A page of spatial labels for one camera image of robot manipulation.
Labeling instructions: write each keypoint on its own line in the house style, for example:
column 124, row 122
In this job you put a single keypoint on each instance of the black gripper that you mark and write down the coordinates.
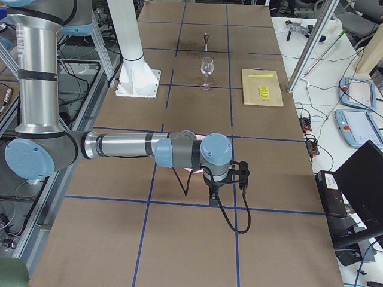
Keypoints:
column 215, row 187

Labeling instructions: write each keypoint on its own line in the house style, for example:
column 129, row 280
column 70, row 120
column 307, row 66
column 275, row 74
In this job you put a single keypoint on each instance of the steel cocktail jigger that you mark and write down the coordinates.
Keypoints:
column 206, row 39

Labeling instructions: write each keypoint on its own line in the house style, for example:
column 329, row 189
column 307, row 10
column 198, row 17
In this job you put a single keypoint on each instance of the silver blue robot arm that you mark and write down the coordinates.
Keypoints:
column 43, row 146

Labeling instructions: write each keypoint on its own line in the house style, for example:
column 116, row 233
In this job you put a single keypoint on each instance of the pink bowl of ice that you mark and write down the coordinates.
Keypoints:
column 200, row 138

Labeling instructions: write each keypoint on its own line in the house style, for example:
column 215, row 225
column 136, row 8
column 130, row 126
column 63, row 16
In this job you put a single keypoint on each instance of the clear wine glass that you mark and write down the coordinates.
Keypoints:
column 206, row 68

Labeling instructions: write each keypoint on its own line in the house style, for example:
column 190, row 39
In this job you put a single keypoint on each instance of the lemon slices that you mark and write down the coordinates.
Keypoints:
column 263, row 92

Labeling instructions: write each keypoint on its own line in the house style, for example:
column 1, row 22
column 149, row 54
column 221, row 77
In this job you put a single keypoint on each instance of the bamboo cutting board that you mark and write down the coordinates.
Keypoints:
column 251, row 93

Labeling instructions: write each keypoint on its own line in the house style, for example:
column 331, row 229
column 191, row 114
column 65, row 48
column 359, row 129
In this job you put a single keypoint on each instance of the black box with label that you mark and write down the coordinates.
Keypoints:
column 330, row 195

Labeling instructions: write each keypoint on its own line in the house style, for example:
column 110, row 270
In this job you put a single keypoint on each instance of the yellow plastic knife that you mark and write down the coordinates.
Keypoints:
column 261, row 75

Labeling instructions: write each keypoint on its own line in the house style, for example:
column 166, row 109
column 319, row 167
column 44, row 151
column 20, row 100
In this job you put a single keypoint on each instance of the black laptop monitor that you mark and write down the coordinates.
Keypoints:
column 360, row 181

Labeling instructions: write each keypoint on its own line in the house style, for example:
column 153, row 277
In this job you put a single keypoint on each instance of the near blue teach pendant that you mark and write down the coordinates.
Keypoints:
column 357, row 127

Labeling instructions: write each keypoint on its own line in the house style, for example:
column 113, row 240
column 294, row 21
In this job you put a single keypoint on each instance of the blue teach pendant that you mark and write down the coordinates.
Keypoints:
column 356, row 93
column 357, row 127

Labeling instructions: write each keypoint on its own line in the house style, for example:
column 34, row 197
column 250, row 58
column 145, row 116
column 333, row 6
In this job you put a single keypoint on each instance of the far blue teach pendant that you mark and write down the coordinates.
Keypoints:
column 356, row 93

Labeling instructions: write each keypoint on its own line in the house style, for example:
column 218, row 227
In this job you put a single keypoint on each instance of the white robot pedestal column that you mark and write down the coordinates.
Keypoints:
column 136, row 78

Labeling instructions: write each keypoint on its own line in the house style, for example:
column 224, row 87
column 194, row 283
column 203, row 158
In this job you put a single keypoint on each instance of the green handled reach grabber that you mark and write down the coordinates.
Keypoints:
column 304, row 75

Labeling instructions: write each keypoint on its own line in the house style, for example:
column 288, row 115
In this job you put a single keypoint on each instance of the aluminium frame post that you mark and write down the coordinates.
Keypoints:
column 324, row 17

